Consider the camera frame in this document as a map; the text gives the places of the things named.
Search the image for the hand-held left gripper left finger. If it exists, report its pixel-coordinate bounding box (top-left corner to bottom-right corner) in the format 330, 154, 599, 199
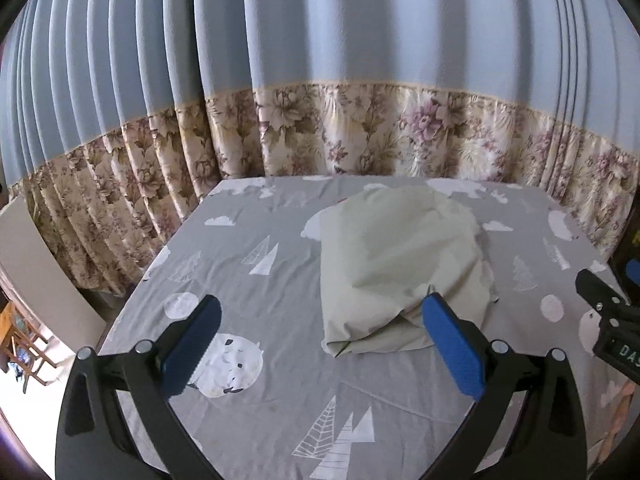
55, 294, 236, 480

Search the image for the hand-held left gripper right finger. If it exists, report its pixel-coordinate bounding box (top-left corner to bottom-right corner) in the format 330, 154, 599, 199
407, 292, 588, 480

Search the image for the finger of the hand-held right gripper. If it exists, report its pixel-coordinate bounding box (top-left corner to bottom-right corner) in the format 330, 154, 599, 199
575, 269, 633, 313

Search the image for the beige hooded jacket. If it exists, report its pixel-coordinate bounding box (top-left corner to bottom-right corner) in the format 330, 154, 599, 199
317, 185, 501, 358

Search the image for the person's right forearm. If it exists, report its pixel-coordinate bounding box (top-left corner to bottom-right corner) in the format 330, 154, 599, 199
607, 377, 640, 461

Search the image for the grey printed bed sheet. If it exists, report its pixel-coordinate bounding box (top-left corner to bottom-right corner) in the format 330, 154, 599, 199
95, 175, 631, 480

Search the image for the wooden chair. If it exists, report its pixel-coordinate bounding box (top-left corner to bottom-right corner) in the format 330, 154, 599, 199
0, 302, 48, 386

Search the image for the blue curtain with floral border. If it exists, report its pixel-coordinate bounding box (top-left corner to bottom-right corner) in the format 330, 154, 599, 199
0, 0, 640, 296

